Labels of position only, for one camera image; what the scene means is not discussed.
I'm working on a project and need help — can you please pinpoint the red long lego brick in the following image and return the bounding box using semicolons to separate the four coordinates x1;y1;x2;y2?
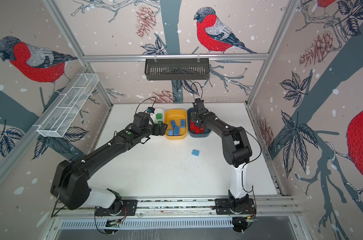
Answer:
189;120;205;134

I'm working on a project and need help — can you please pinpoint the blue long lego brick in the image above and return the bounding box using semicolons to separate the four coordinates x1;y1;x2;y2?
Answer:
170;120;176;128
173;126;180;136
180;119;186;128

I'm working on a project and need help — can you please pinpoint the light blue small lego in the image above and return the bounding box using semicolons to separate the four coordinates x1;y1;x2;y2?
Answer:
192;150;200;157

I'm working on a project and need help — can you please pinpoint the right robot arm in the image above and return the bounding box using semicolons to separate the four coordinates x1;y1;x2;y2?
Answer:
191;98;253;213

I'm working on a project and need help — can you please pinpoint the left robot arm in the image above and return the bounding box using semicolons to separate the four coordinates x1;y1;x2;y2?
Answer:
50;112;167;210

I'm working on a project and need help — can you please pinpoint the white plastic bin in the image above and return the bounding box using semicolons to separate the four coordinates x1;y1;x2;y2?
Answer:
149;108;164;125

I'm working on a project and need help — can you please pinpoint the dark teal plastic bin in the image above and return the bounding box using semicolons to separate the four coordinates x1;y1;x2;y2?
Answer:
187;108;211;138

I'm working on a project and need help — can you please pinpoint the yellow plastic bin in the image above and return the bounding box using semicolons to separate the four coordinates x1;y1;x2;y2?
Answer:
164;109;187;140

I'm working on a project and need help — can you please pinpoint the black wire shelf basket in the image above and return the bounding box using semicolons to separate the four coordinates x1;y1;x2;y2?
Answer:
144;58;210;81

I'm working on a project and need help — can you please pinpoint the white wire mesh basket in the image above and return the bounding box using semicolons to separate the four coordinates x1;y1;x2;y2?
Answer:
37;73;99;138

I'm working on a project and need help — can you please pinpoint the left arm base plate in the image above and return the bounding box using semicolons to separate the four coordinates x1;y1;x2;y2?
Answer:
95;199;138;217

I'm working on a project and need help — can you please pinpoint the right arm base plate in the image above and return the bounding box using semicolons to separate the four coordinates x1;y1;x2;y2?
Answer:
212;197;256;216

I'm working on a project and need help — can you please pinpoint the aluminium front rail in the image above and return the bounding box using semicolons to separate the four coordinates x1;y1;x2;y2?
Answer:
50;195;301;218

